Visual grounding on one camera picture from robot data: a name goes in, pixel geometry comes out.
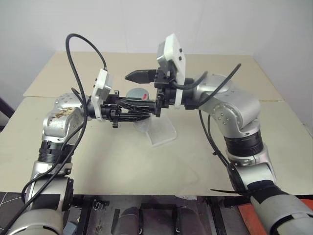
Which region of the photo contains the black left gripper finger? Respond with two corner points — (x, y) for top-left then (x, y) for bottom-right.
(119, 97), (157, 110)
(120, 111), (151, 122)

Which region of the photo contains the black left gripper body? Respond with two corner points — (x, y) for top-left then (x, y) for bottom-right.
(99, 90), (123, 129)

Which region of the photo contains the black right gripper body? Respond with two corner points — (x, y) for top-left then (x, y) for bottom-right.
(154, 65), (177, 109)

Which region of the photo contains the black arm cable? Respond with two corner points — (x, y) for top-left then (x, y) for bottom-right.
(171, 63), (248, 196)
(4, 33), (108, 231)

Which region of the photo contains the black metal table frame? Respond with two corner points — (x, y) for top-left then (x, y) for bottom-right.
(63, 194), (254, 235)

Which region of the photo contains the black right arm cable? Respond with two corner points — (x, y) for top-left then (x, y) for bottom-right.
(171, 63), (248, 196)

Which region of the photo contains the clear glass jar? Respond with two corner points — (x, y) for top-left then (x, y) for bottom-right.
(126, 97), (154, 134)

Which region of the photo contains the black zip tie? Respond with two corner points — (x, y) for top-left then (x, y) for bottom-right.
(210, 188), (251, 197)

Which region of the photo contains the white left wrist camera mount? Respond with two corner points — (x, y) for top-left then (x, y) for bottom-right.
(91, 68), (115, 122)

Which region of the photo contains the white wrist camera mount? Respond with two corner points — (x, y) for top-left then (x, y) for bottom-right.
(91, 68), (115, 122)
(156, 33), (187, 106)

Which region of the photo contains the grey jar lid red label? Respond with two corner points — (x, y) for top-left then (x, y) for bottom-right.
(125, 87), (151, 101)

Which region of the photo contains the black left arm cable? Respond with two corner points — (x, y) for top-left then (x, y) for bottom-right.
(4, 33), (108, 231)

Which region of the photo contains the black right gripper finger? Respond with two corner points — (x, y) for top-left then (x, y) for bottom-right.
(125, 69), (156, 85)
(155, 94), (164, 119)

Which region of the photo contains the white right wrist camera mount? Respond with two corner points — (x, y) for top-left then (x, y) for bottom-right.
(156, 33), (187, 106)

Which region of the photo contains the black patterned panel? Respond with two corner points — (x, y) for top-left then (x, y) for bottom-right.
(0, 191), (25, 214)

